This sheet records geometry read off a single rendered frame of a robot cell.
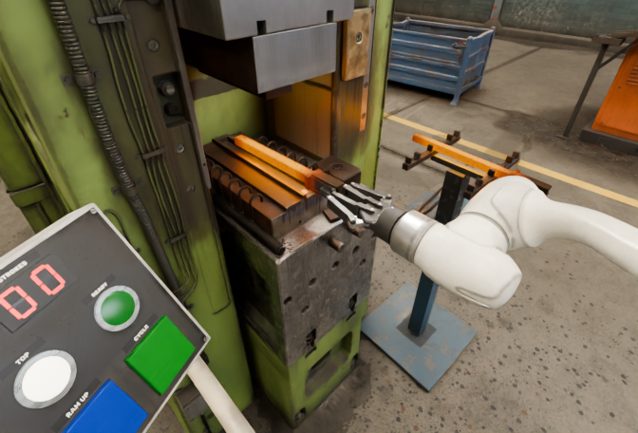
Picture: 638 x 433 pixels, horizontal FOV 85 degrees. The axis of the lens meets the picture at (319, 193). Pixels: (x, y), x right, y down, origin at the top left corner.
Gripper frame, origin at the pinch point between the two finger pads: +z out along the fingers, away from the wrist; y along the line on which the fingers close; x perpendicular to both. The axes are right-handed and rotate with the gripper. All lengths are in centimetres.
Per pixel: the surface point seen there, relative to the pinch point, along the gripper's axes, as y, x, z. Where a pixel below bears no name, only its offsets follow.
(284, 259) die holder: -14.1, -12.9, -0.9
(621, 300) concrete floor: 145, -103, -72
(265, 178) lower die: -3.9, -5.1, 18.6
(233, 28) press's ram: -15.9, 34.1, 5.5
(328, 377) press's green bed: 3, -89, 0
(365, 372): 21, -104, -5
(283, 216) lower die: -9.0, -7.0, 5.1
